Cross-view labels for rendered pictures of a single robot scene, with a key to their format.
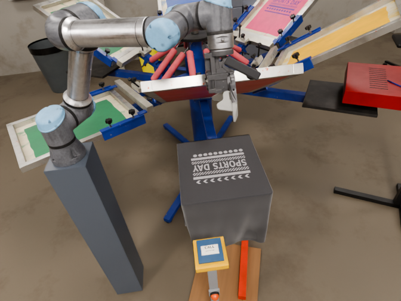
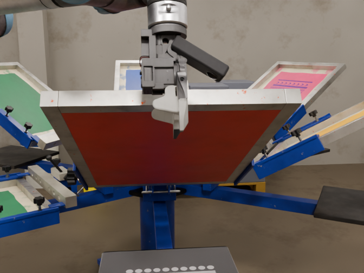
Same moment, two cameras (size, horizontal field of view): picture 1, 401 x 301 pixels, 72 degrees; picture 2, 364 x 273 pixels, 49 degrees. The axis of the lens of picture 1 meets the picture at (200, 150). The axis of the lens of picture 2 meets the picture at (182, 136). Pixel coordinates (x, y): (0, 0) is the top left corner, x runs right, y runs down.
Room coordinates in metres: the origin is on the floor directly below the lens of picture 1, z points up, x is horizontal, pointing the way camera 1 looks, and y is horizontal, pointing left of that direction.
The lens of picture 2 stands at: (0.02, -0.08, 1.65)
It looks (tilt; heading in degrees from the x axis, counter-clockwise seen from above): 12 degrees down; 357
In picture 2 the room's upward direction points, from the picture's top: straight up
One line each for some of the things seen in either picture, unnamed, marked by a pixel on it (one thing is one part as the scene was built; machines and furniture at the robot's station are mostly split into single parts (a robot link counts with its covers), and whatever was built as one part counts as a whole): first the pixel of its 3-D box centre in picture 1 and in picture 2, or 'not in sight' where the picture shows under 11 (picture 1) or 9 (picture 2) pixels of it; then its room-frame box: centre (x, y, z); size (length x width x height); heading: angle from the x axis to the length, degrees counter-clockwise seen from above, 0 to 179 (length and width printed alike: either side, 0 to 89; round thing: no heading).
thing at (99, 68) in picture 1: (135, 74); (64, 167); (2.53, 0.55, 0.91); 1.34 x 0.41 x 0.08; 63
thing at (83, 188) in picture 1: (107, 232); not in sight; (0.99, 0.60, 0.60); 0.18 x 0.18 x 1.20; 4
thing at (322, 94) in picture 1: (277, 92); (274, 199); (1.91, -0.64, 0.91); 1.34 x 0.41 x 0.08; 63
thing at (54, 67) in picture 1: (57, 65); not in sight; (4.44, 2.16, 0.37); 0.58 x 0.58 x 0.74
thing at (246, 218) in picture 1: (227, 224); not in sight; (0.88, -0.11, 0.74); 0.45 x 0.03 x 0.43; 93
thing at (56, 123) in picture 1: (55, 124); not in sight; (1.00, 0.59, 1.37); 0.13 x 0.12 x 0.14; 156
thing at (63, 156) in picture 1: (65, 147); not in sight; (0.99, 0.60, 1.25); 0.15 x 0.15 x 0.10
